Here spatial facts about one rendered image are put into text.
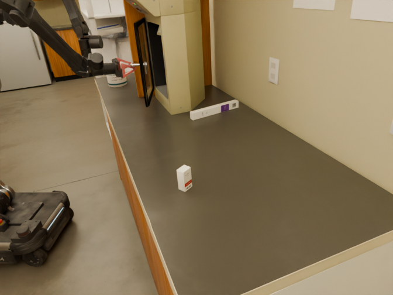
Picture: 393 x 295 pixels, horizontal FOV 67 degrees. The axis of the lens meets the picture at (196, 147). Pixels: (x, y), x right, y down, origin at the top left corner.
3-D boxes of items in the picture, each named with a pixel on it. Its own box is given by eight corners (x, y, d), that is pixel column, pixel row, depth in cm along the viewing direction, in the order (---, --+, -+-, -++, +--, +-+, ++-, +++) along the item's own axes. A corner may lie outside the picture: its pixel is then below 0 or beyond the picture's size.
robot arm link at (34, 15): (11, -8, 111) (4, 14, 107) (24, -11, 109) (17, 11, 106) (81, 62, 150) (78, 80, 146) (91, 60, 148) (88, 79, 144)
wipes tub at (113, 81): (125, 81, 217) (121, 59, 210) (128, 85, 206) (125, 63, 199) (107, 83, 213) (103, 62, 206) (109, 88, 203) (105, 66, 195)
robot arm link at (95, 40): (81, 26, 167) (74, 26, 159) (101, 24, 166) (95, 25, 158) (85, 48, 172) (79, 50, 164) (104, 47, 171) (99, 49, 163)
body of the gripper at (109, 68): (114, 58, 152) (100, 59, 150) (119, 63, 144) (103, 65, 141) (116, 71, 155) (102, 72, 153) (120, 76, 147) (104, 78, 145)
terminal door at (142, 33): (154, 89, 177) (144, 16, 158) (147, 108, 151) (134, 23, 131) (152, 89, 177) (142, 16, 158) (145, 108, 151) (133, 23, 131)
